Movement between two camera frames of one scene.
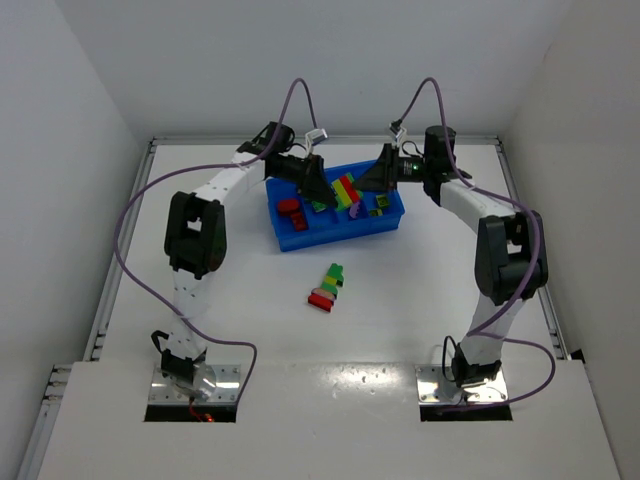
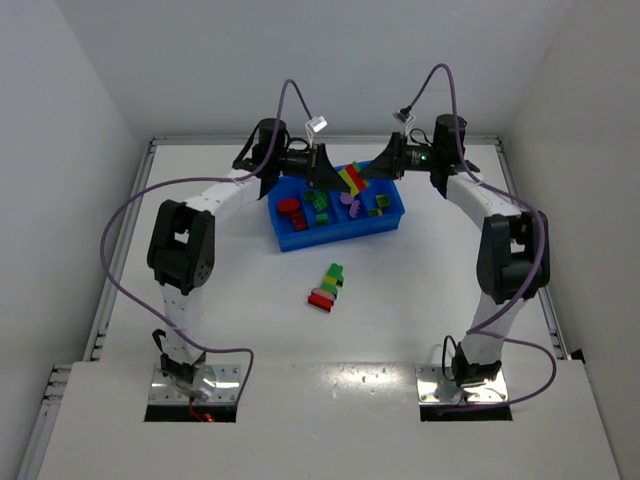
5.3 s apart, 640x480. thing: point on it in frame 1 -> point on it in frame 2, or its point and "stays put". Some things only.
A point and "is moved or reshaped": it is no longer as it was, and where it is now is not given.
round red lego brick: [286, 207] stays put
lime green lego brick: [382, 201] stays put
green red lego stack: [324, 296] stays put
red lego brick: [299, 221] stays put
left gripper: [307, 170] -> [317, 166]
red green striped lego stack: [345, 191] is moved or reshaped
